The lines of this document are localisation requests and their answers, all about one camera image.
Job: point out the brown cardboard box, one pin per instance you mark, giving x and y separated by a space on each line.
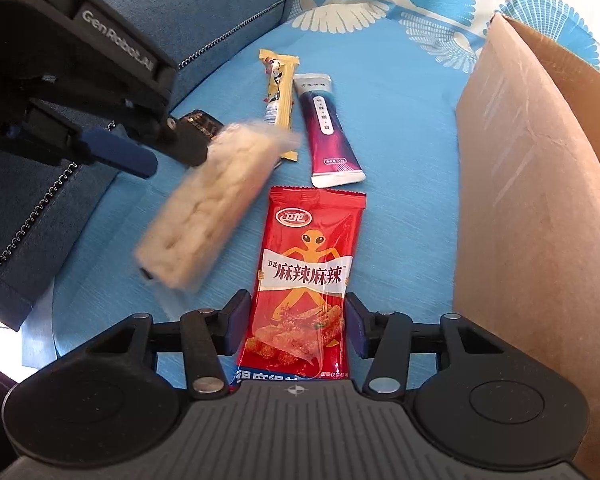
520 210

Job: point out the blue fabric sofa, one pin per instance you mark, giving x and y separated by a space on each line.
205 20

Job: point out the maroon white tube packet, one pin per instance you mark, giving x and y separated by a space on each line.
327 130

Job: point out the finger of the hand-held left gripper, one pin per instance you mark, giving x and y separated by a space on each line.
185 142
125 152

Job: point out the dark brown snack packet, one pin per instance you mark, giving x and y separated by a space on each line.
202 122

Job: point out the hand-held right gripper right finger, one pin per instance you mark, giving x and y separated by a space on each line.
356 325

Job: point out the clear rice cracker packet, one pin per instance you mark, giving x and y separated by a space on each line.
205 210

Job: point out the yellow snack stick packet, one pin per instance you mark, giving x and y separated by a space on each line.
280 90

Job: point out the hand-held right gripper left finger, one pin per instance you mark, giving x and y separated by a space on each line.
240 322

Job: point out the red snack packet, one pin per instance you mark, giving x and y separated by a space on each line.
305 260

